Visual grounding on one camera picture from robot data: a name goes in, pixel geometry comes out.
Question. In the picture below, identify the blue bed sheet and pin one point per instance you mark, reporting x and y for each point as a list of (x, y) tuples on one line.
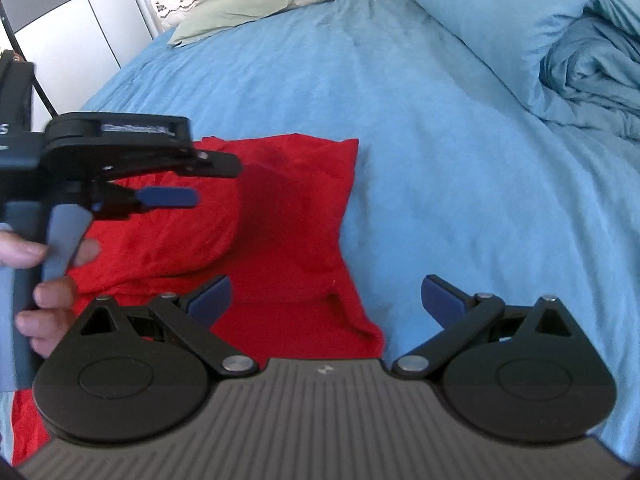
[(425, 160)]

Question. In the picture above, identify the green pillow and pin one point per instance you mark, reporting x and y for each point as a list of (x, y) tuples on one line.
[(240, 10)]

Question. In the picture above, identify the red garment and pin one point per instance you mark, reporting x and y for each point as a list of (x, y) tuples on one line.
[(280, 220)]

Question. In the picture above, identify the blue duvet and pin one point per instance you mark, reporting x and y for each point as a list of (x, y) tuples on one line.
[(500, 20)]

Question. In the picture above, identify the grey and white wardrobe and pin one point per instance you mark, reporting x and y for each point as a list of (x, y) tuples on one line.
[(75, 20)]

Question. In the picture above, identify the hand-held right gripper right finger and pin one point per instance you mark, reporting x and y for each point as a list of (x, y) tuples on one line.
[(442, 299)]

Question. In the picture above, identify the person's left hand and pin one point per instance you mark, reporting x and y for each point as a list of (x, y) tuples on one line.
[(55, 302)]

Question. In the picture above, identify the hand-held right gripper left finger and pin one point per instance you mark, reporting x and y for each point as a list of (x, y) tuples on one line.
[(212, 301)]

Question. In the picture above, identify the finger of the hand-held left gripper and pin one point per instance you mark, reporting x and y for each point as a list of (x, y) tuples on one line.
[(220, 165), (167, 198)]

